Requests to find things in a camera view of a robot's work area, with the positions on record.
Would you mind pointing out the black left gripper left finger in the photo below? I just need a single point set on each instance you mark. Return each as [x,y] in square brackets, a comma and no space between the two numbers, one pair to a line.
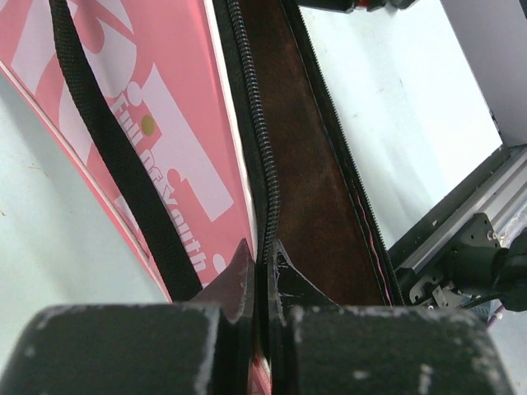
[203,346]

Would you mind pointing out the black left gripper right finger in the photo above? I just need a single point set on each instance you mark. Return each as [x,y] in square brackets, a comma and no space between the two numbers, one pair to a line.
[319,347]

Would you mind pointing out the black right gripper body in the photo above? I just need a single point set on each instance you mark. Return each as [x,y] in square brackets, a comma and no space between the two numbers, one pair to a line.
[349,6]

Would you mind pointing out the pink racket bag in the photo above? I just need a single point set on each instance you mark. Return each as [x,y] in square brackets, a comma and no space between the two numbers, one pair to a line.
[198,124]

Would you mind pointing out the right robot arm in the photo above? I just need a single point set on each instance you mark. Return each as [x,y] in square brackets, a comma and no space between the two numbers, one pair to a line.
[414,124]

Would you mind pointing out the aluminium base extrusion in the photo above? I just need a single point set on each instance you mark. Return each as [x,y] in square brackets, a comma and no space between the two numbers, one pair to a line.
[479,212]

